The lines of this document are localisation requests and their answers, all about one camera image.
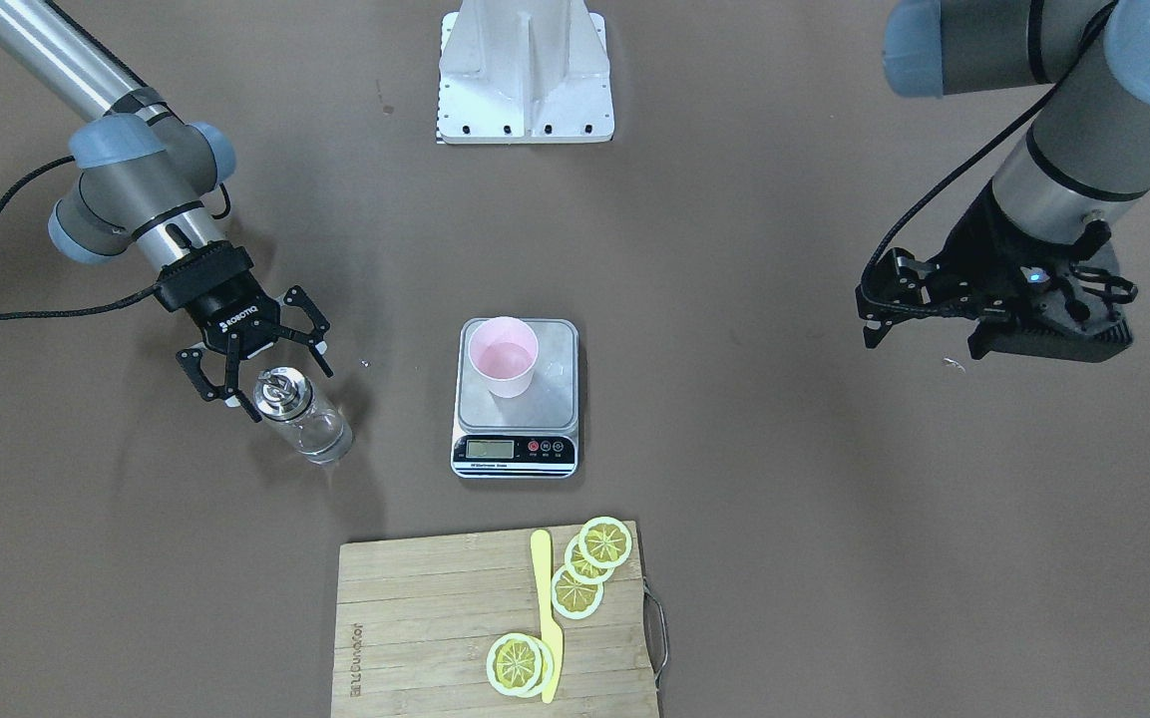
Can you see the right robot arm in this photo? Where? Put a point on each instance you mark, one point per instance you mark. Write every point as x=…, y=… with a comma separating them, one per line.
x=143, y=175

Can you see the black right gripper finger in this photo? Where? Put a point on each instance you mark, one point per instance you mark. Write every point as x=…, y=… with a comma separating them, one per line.
x=229, y=390
x=303, y=323

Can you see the pink plastic cup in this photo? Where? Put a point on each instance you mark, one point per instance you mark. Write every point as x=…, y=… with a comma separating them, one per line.
x=504, y=351

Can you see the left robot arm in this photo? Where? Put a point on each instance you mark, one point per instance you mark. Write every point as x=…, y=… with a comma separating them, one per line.
x=1085, y=144

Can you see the glass sauce bottle metal cap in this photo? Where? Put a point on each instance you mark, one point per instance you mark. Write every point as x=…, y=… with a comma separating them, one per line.
x=302, y=415

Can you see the digital kitchen scale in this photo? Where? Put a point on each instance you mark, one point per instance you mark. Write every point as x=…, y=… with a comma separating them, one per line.
x=534, y=435

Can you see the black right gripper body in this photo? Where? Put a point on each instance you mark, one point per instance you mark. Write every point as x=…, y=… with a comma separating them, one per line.
x=228, y=315

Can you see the lemon slice front under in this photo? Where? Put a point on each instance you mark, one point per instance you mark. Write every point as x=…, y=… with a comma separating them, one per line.
x=547, y=673

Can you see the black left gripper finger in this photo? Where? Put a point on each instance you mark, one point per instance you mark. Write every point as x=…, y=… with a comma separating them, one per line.
x=881, y=315
x=891, y=288

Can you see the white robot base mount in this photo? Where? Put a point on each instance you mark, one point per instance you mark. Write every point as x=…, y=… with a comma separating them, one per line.
x=524, y=73

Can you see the lemon slice middle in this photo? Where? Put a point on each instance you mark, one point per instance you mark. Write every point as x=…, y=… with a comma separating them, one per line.
x=581, y=569

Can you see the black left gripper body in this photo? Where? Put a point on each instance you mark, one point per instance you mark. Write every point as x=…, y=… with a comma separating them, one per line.
x=979, y=251

